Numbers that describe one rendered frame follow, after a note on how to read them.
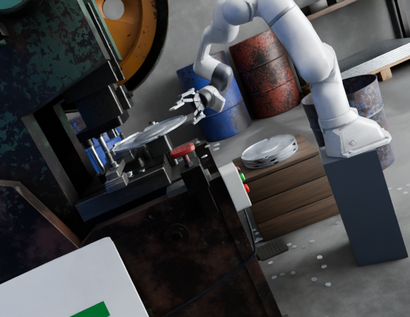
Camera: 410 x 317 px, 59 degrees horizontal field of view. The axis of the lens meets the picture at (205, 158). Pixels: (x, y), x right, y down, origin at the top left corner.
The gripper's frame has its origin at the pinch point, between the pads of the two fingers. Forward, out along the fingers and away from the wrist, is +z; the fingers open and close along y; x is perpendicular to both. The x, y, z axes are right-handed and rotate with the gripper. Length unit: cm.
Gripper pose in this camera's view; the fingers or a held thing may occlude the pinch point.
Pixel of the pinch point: (179, 114)
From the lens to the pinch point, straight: 146.8
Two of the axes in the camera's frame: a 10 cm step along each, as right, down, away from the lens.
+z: -4.9, 4.4, -7.5
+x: 7.9, -1.6, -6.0
